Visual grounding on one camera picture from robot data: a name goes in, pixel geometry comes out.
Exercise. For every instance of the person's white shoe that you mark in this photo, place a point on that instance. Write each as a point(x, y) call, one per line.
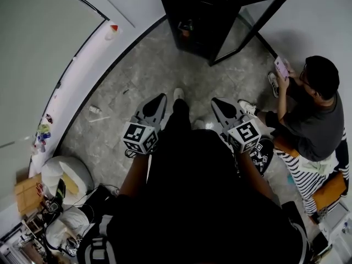
point(273, 84)
point(178, 93)
point(247, 107)
point(199, 124)

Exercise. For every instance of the yellow cushion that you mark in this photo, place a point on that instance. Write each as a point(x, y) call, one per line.
point(72, 183)

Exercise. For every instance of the orange seat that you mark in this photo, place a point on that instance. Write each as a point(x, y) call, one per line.
point(328, 188)

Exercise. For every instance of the white stick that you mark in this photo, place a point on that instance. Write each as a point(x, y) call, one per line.
point(99, 119)

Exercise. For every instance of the person's black trouser leg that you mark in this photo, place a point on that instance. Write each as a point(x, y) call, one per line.
point(178, 114)

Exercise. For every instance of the black and white striped cloth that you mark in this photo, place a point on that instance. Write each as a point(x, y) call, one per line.
point(301, 175)

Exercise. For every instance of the person's black jersey torso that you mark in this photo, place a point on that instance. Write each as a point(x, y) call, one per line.
point(198, 202)

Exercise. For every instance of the person's left forearm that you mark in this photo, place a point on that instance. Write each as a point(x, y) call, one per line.
point(134, 175)

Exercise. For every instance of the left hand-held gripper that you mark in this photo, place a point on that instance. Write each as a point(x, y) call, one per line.
point(138, 136)

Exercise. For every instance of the glass fridge door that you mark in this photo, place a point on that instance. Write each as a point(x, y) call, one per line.
point(247, 23)

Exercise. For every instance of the cardboard box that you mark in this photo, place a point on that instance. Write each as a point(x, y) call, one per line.
point(26, 194)

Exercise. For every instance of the person's right forearm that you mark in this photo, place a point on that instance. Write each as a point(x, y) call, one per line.
point(254, 175)

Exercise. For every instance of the black fridge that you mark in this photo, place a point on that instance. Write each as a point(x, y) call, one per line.
point(198, 15)

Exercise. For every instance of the green and black device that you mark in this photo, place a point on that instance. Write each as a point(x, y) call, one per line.
point(60, 190)

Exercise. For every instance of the cluster of small colourful items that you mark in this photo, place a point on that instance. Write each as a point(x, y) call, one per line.
point(44, 132)

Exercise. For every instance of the white appliance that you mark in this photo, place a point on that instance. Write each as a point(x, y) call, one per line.
point(336, 224)

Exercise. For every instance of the pink phone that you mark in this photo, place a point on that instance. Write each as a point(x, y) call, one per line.
point(281, 68)

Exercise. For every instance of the black round printed board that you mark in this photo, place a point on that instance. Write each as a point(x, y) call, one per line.
point(264, 153)

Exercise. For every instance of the small dark floor scrap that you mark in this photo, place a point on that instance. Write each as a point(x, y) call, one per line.
point(125, 91)

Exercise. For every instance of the black bag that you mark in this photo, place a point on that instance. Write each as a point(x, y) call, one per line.
point(100, 199)

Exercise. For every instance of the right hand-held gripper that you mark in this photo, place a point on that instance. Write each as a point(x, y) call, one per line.
point(243, 136)

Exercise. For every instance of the white round pouf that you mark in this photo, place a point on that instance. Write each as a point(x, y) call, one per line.
point(55, 169)

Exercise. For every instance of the small white bottle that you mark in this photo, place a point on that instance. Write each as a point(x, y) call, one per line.
point(94, 109)

